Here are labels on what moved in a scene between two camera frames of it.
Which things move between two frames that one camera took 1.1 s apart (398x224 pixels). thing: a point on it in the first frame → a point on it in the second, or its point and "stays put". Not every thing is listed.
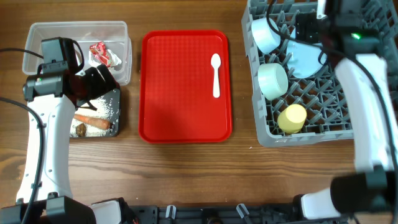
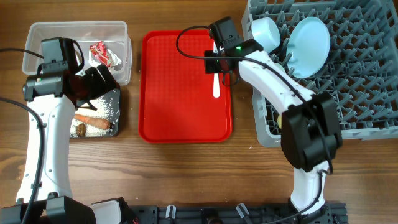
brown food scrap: (81, 130) stays put
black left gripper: (100, 87) stays put
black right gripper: (304, 25) → (209, 68)
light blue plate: (303, 58) stays put
